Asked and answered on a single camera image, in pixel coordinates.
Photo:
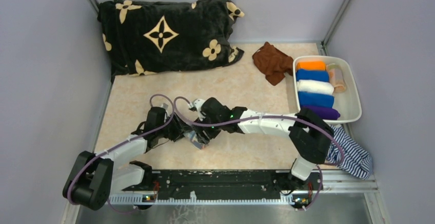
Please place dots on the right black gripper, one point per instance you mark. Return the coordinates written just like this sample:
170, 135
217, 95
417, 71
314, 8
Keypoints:
202, 137

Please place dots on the brown towel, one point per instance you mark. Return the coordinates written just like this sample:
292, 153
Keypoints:
273, 63

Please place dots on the purple rolled towel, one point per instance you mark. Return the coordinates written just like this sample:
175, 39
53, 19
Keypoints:
324, 112

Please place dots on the blue rolled towel lower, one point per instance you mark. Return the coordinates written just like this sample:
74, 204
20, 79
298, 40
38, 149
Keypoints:
315, 99

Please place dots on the orange polka dot towel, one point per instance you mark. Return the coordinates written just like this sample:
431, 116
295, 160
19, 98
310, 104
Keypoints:
336, 77

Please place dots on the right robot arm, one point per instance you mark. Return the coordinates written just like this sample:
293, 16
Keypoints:
310, 135

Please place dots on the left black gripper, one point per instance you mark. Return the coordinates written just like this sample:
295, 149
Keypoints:
180, 127

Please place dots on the orange blue patterned towel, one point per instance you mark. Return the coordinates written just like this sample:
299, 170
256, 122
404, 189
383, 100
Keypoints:
195, 139

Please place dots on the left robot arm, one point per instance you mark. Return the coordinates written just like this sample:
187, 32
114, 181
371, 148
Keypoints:
94, 177

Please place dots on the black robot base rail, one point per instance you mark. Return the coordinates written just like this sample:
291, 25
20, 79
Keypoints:
226, 187

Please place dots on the black pillow with beige flowers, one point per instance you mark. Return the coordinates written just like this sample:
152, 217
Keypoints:
145, 38

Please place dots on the white rolled towel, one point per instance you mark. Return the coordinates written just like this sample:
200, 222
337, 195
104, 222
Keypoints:
314, 86

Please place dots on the blue white striped towel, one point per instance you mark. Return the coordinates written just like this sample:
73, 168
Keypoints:
357, 161

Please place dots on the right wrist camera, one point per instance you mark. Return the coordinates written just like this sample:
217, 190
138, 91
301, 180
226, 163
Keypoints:
196, 106

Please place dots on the blue rolled towel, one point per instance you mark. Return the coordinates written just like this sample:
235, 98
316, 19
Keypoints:
315, 99
317, 75

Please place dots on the blue rolled towel upper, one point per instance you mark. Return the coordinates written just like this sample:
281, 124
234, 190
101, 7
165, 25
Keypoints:
317, 75

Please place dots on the white plastic bin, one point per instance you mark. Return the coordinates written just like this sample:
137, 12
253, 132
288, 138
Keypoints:
346, 103

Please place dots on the orange rolled towel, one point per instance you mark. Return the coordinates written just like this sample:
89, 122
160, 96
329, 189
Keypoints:
311, 66

